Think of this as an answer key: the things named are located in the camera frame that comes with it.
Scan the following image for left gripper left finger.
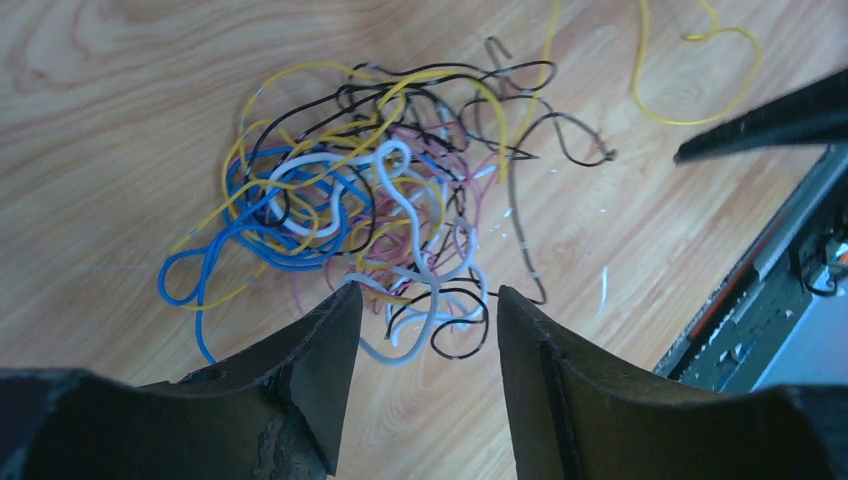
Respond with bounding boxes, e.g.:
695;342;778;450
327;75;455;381
1;283;363;479

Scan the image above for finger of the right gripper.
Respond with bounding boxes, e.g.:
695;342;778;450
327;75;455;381
673;69;847;165

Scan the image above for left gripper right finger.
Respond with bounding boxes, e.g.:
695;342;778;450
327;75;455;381
497;286;847;479

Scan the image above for yellow wire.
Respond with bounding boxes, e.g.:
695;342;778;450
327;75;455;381
629;0;764;127

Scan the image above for bundle of wires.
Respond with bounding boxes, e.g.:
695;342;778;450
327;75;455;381
156;36;619;368

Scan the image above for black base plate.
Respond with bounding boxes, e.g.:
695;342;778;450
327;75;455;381
654;146;847;393

